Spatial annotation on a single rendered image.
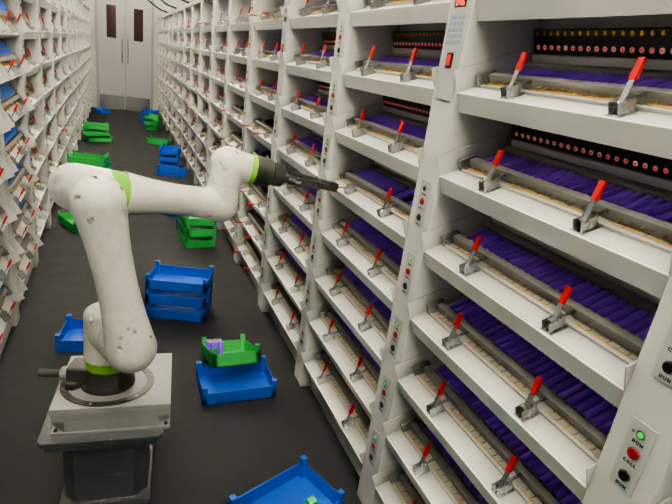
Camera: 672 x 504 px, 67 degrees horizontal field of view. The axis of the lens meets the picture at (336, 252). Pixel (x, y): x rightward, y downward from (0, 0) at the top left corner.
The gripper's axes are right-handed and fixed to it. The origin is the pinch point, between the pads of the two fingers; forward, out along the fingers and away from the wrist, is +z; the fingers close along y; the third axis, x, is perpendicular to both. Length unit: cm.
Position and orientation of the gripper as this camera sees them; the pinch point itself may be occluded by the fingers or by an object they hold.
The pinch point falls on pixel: (327, 185)
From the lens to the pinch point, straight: 174.9
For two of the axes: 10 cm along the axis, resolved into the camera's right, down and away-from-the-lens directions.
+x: 2.7, -9.2, -2.7
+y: 3.7, 3.6, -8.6
